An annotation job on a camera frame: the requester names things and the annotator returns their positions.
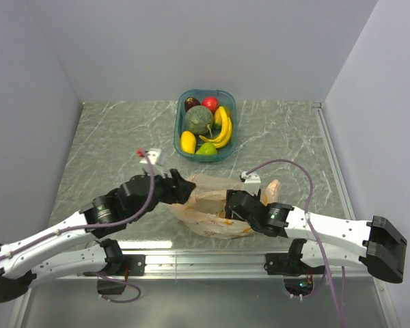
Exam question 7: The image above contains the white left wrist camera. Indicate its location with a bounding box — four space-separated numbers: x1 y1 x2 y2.
136 148 164 167

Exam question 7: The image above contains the dark brown avocado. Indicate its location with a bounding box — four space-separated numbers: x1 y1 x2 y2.
184 97 201 112

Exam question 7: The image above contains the yellow mango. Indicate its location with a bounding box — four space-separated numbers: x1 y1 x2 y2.
180 131 196 154

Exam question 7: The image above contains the translucent orange plastic bag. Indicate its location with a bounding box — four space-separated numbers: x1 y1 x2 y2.
170 174 280 239

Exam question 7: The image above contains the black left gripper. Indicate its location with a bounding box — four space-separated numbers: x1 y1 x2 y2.
132 168 197 221

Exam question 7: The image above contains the aluminium right side rail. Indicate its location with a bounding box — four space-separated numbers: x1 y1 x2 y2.
312 102 356 220

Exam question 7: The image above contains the red apple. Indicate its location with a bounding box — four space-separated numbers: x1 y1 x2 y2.
202 97 219 113

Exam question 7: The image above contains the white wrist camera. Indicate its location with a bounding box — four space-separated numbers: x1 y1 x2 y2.
136 148 164 167
240 172 261 197

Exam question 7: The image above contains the teal plastic fruit tray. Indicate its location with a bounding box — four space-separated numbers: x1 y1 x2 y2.
174 89 238 163

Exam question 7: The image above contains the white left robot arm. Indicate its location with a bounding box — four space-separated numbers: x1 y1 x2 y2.
0 169 195 303

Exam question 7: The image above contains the aluminium rail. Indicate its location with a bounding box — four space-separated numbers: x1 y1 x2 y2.
312 102 356 220
112 249 324 279

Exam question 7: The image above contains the green lime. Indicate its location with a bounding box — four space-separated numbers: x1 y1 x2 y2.
195 142 218 156

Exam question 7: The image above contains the yellow banana bunch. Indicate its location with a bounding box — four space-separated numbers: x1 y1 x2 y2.
199 106 233 149

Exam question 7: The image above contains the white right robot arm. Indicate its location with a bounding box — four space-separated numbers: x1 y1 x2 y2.
225 190 407 284

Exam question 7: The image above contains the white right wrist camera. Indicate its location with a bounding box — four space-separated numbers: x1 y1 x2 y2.
240 172 261 197

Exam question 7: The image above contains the aluminium front rail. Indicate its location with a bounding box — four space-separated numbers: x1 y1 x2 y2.
112 249 324 279

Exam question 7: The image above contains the green netted melon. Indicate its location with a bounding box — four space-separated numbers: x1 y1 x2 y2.
184 105 214 135

